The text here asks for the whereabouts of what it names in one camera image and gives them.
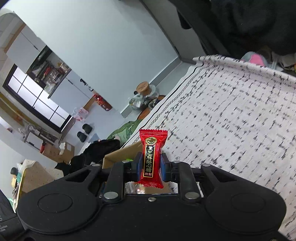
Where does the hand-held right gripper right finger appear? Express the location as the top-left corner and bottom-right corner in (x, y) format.
(160, 152), (241, 204)

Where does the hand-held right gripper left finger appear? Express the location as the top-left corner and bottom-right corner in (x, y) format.
(62, 152), (144, 202)

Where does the red candy packet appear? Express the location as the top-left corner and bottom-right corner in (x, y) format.
(139, 129), (168, 188)

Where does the brown cardboard box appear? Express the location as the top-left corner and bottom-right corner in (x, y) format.
(102, 141), (144, 169)

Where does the green printed cloth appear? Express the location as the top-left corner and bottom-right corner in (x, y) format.
(106, 120), (144, 142)

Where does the pile of black clothes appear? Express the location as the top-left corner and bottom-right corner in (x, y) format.
(54, 139), (122, 176)

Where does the cream cloth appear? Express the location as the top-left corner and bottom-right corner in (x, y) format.
(16, 159), (64, 200)

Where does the cardboard box with tissue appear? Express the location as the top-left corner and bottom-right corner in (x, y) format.
(43, 141), (75, 163)

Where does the pink plastic bag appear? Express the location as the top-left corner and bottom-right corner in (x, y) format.
(72, 107), (89, 122)

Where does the brown lidded jar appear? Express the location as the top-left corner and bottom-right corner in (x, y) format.
(136, 81), (151, 96)

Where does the silver faucet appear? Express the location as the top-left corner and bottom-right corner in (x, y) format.
(18, 124), (41, 143)

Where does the white cabinet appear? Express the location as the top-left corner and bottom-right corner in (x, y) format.
(47, 70), (97, 109)

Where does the dark-framed glass door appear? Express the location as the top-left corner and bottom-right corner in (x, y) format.
(2, 64), (75, 133)

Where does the dark grey upright panel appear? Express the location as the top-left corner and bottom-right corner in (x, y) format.
(141, 0), (234, 67)

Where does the pink cloth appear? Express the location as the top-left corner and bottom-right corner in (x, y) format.
(240, 51), (269, 67)

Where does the black coat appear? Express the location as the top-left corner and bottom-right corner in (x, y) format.
(169, 0), (296, 61)

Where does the cluttered wall shelf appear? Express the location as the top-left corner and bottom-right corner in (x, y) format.
(26, 45), (72, 98)

